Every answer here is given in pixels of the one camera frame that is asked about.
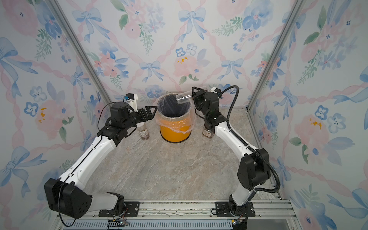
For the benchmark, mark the clear plastic bin liner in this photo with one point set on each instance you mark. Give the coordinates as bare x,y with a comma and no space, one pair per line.
179,118

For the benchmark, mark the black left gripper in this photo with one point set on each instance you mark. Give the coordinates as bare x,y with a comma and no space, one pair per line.
142,112

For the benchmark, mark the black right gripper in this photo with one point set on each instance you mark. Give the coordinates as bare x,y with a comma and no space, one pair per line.
196,95

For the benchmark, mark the orange trash bin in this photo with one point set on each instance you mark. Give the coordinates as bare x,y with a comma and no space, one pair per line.
173,137

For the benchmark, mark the clear jar with dried roses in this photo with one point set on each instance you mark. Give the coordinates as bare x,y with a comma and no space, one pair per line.
185,97

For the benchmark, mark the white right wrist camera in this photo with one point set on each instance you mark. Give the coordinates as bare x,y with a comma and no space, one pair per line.
215,90

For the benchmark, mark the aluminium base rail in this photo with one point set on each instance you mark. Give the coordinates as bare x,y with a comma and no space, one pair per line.
187,215

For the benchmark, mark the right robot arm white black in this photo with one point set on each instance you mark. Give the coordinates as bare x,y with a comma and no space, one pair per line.
254,168

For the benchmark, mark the white-lidded flower tea jar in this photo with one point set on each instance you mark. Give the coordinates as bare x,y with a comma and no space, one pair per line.
143,131

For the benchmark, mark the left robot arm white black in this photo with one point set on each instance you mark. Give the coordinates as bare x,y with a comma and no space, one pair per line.
66,196

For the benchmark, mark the labelled flower tea jar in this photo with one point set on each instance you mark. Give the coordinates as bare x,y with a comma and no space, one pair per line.
207,133

